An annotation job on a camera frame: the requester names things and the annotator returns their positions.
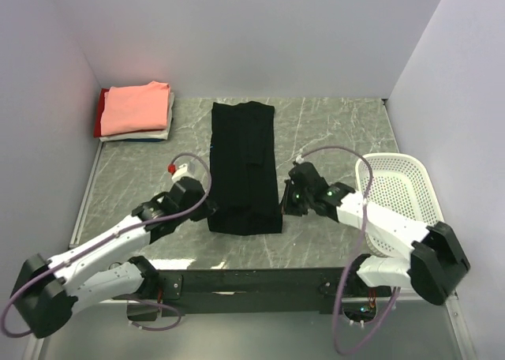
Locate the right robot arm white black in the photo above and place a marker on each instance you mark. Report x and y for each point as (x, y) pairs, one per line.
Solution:
(427, 259)

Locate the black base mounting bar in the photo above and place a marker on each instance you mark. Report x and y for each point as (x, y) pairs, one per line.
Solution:
(273, 290)

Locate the red folded t shirt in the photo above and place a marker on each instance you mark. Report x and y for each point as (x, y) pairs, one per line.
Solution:
(99, 112)

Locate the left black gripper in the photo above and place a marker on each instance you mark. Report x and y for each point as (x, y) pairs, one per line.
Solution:
(207, 208)

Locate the black t shirt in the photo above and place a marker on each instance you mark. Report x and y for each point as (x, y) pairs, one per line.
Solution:
(243, 172)

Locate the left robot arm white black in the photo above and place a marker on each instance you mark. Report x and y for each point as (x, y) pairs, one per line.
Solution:
(48, 292)

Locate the pink folded t shirt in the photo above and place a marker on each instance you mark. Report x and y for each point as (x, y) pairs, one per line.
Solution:
(135, 108)

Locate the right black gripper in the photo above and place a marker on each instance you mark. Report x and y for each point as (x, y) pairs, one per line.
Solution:
(287, 208)

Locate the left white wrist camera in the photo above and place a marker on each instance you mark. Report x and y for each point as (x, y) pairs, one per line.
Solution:
(186, 170)

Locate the white perforated plastic basket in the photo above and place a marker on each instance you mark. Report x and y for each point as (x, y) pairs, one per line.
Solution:
(402, 203)

